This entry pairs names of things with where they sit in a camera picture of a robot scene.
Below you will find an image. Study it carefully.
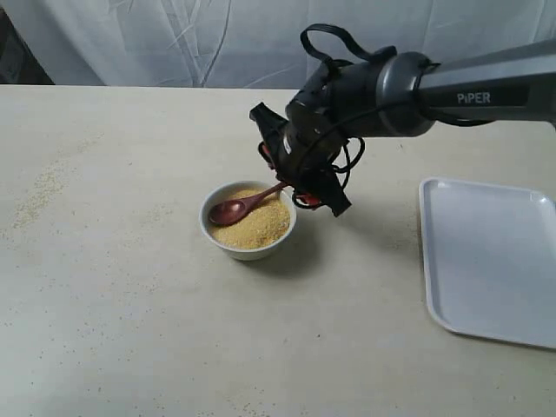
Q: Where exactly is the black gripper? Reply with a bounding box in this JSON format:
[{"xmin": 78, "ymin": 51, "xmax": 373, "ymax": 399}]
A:
[{"xmin": 249, "ymin": 60, "xmax": 361, "ymax": 216}]

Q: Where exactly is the dark red wooden spoon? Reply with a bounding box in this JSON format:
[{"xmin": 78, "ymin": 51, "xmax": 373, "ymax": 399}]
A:
[{"xmin": 208, "ymin": 182, "xmax": 288, "ymax": 227}]

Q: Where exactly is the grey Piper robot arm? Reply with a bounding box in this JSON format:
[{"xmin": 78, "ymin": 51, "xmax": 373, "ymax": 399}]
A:
[{"xmin": 249, "ymin": 40, "xmax": 555, "ymax": 215}]

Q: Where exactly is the tan granular powder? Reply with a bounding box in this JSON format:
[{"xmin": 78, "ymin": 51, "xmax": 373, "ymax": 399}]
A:
[{"xmin": 208, "ymin": 192, "xmax": 290, "ymax": 249}]

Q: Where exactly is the white ceramic bowl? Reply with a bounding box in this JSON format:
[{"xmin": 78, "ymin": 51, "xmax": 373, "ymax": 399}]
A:
[{"xmin": 199, "ymin": 181, "xmax": 296, "ymax": 261}]

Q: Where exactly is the white plastic tray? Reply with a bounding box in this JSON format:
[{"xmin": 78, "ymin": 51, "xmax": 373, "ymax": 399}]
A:
[{"xmin": 419, "ymin": 178, "xmax": 555, "ymax": 349}]

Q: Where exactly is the white backdrop cloth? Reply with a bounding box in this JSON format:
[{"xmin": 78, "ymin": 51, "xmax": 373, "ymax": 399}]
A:
[{"xmin": 2, "ymin": 0, "xmax": 555, "ymax": 89}]

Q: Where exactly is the black cable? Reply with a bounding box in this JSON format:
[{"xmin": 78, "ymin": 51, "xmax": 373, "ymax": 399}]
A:
[{"xmin": 299, "ymin": 23, "xmax": 374, "ymax": 66}]

